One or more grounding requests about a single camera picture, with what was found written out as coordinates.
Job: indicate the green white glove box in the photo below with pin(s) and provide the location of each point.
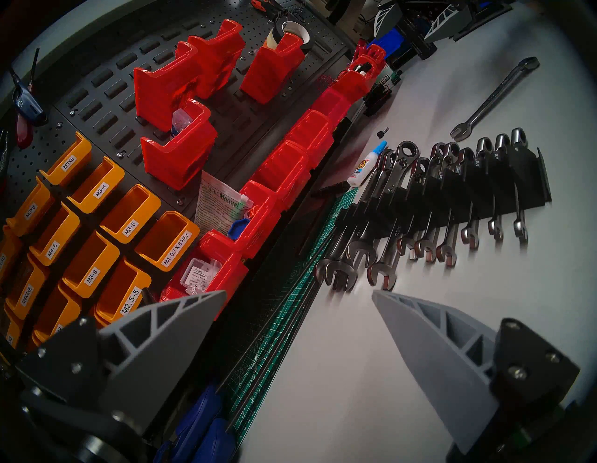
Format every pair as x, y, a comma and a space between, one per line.
385, 79

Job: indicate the blue storage bin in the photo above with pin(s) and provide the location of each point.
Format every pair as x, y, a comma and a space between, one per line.
396, 44

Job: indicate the yellow screw bin M3-6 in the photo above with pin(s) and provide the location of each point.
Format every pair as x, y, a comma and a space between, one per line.
133, 217

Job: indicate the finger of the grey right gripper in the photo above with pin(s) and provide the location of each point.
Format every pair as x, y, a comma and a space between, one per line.
447, 23
387, 18

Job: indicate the yellow screw bin M3X8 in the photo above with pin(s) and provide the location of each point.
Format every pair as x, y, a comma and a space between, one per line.
28, 210

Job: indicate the large orange white tape roll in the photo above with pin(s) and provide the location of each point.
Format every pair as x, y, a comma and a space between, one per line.
280, 30

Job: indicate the black wrench holder rack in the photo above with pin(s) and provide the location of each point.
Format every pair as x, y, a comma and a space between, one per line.
527, 177

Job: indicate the yellow screw bin M4-6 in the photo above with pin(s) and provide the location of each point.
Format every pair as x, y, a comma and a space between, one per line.
56, 235

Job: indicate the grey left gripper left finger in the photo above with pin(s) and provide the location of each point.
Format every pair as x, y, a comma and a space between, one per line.
154, 336

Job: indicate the red storage bin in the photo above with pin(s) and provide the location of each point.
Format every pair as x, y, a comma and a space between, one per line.
371, 56
182, 154
219, 56
261, 219
310, 135
282, 172
228, 280
333, 105
352, 84
270, 65
163, 88

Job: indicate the white super glue bottle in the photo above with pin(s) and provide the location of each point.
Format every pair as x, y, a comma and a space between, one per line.
368, 163

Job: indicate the large chrome combination wrench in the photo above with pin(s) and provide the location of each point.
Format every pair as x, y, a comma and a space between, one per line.
346, 280
400, 165
326, 275

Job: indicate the small blue part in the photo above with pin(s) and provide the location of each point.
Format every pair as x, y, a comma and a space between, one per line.
238, 228

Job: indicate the small black screw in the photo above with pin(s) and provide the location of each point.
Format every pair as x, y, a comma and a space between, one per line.
382, 133

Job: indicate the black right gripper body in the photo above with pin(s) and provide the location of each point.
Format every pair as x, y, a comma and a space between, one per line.
419, 14

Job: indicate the white user manual sheet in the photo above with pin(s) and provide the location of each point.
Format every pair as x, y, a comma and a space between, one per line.
217, 205

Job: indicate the blue bar clamp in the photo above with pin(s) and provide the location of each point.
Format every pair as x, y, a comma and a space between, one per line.
205, 429

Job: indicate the small black fan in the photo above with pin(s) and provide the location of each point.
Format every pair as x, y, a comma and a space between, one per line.
378, 98

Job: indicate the yellow screw bin M2.5-5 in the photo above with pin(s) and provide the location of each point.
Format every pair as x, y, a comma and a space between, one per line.
123, 291

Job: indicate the yellow screw bin M3-4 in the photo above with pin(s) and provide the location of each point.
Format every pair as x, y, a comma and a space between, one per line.
98, 184

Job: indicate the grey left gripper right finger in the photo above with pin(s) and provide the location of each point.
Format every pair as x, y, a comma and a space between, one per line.
433, 364

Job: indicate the black permanent marker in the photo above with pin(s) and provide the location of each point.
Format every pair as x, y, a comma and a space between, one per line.
333, 189

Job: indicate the yellow screw bin M3-8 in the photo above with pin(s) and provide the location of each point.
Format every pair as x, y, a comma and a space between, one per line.
91, 266

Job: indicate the small chrome combination wrench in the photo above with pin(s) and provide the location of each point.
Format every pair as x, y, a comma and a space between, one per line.
387, 261
428, 242
410, 238
448, 245
496, 223
472, 228
520, 223

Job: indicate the green cutting mat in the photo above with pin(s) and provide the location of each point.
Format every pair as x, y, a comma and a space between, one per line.
275, 336

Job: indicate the clear screw bag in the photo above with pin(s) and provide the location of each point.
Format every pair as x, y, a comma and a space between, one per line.
179, 121
200, 275

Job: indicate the yellow screw bin M4 HEX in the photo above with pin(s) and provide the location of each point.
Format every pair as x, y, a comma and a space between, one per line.
170, 240

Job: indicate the yellow screw bin M3X6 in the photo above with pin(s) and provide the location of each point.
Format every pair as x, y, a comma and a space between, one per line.
70, 158

